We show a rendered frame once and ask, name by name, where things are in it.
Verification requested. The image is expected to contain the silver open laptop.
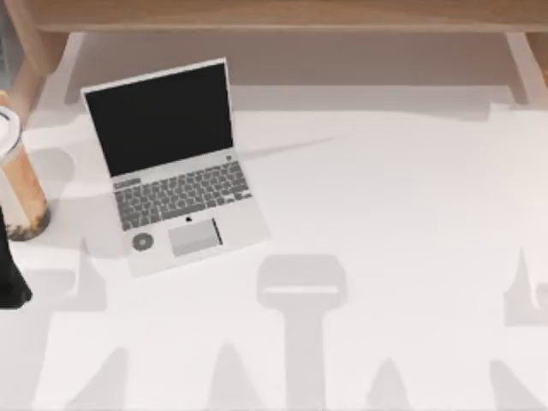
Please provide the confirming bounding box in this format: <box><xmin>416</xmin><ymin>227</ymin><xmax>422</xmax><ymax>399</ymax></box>
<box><xmin>80</xmin><ymin>57</ymin><xmax>272</xmax><ymax>278</ymax></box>

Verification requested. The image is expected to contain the brown drink cup white lid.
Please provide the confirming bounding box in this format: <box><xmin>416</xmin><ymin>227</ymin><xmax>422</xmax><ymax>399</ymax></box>
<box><xmin>0</xmin><ymin>91</ymin><xmax>53</xmax><ymax>242</ymax></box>

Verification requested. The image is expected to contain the wooden shelf frame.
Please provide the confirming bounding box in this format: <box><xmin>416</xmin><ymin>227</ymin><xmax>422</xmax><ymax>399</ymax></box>
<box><xmin>0</xmin><ymin>0</ymin><xmax>548</xmax><ymax>129</ymax></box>

